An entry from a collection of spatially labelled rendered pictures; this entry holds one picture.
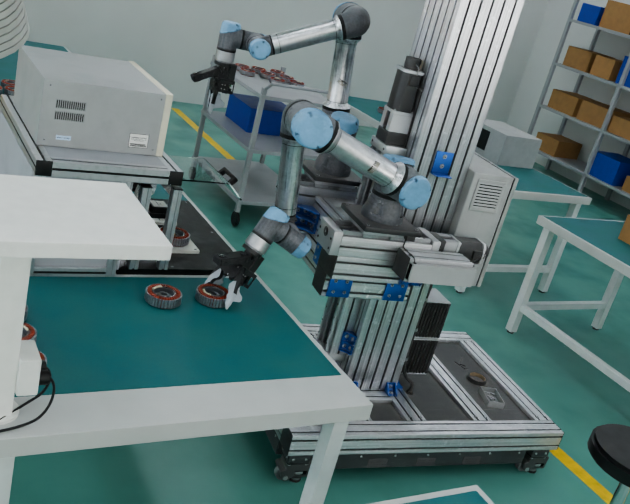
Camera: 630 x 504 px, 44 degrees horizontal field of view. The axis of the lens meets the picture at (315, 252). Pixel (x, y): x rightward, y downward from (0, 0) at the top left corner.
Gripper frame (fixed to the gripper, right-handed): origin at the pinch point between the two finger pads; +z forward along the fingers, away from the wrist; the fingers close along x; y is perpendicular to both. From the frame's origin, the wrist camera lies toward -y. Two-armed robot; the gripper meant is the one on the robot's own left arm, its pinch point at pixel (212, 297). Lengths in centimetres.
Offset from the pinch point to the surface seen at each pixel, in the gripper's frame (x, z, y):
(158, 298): 0.2, 8.3, -18.6
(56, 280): 23.3, 22.0, -35.1
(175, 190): 20.0, -20.9, -21.2
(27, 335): -10, 30, -57
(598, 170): 213, -305, 597
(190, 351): -24.4, 12.9, -20.1
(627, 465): -105, -34, 96
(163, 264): 20.4, 1.1, -6.8
